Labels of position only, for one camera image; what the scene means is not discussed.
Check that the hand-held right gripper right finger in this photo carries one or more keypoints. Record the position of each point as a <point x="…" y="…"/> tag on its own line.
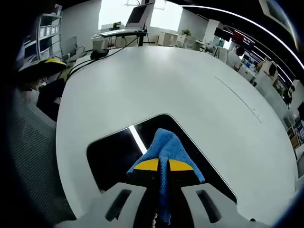
<point x="213" y="206"/>

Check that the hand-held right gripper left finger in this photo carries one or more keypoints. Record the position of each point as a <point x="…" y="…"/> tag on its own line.
<point x="95" y="211"/>

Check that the black tablet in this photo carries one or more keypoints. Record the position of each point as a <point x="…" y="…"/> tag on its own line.
<point x="111" y="156"/>

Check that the blue cleaning cloth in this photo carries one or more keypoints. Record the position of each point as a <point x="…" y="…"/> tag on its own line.
<point x="166" y="147"/>

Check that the dark cloth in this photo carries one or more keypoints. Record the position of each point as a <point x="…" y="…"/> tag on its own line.
<point x="50" y="99"/>

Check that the white office chair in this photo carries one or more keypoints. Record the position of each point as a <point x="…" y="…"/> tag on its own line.
<point x="73" y="48"/>

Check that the grey storage shelf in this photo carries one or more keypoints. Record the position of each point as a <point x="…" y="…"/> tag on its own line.
<point x="47" y="33"/>

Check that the black power adapter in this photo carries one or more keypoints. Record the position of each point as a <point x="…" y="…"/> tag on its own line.
<point x="98" y="54"/>

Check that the small green potted plant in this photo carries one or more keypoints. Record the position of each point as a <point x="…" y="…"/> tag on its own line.
<point x="116" y="24"/>

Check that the grey mesh office chair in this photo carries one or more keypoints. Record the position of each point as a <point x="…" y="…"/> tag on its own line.
<point x="31" y="154"/>

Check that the black standing laptop desk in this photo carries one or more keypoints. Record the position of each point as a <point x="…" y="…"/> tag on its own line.
<point x="140" y="38"/>

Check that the open grey laptop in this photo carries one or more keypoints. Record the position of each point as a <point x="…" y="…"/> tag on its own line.
<point x="140" y="15"/>

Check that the white low cabinet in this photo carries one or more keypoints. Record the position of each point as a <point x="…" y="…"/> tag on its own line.
<point x="167" y="39"/>

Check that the ceiling air conditioner vent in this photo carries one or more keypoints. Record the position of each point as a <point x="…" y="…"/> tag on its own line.
<point x="275" y="10"/>

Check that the red wall screen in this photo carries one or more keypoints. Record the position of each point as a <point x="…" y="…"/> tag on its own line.
<point x="242" y="39"/>

